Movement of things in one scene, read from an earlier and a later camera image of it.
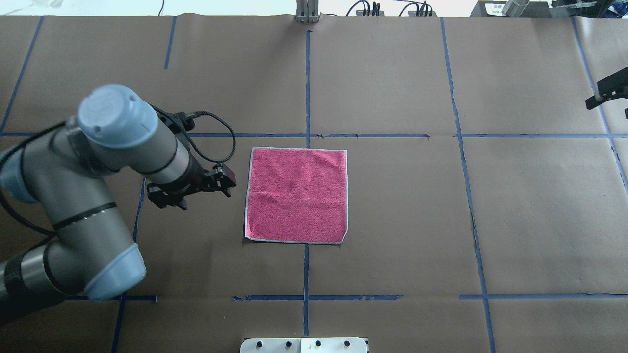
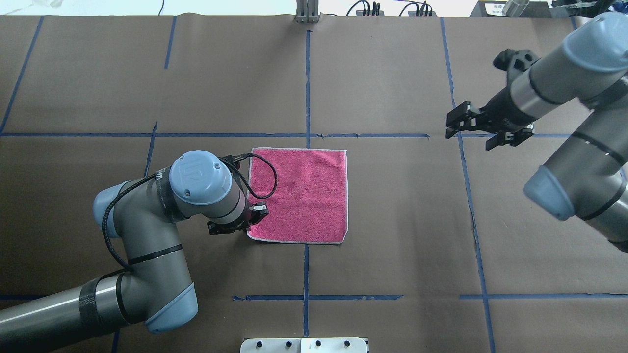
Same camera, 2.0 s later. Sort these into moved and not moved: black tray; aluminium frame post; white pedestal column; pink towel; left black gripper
Moved: left black gripper
Not moved: white pedestal column; pink towel; aluminium frame post; black tray
